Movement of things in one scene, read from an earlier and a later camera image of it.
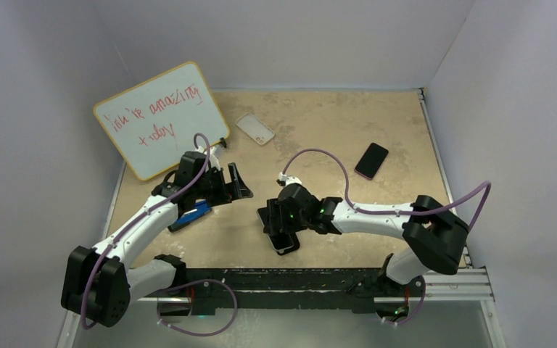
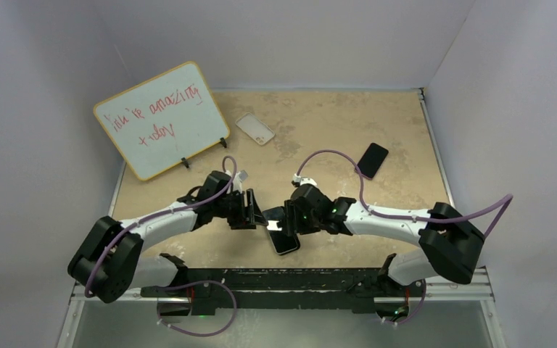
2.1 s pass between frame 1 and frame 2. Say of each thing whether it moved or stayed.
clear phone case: stayed
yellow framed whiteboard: stayed
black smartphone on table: stayed
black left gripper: moved
